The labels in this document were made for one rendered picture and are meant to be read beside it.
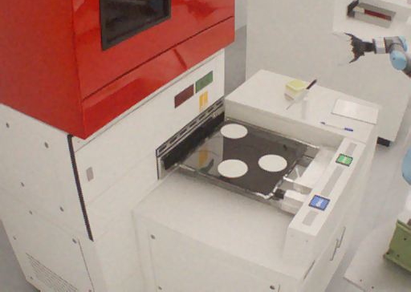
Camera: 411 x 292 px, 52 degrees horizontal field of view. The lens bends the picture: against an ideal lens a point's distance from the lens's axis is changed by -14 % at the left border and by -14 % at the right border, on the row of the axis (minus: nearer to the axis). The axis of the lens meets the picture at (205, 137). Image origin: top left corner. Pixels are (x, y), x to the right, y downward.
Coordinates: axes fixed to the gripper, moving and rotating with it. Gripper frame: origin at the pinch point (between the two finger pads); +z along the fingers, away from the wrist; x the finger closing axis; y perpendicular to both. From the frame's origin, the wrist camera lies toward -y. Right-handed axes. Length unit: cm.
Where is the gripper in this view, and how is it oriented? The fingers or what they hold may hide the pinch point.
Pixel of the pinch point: (334, 49)
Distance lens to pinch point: 205.7
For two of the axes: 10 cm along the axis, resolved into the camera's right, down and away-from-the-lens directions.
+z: -9.1, 0.8, 4.0
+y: 4.0, -0.7, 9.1
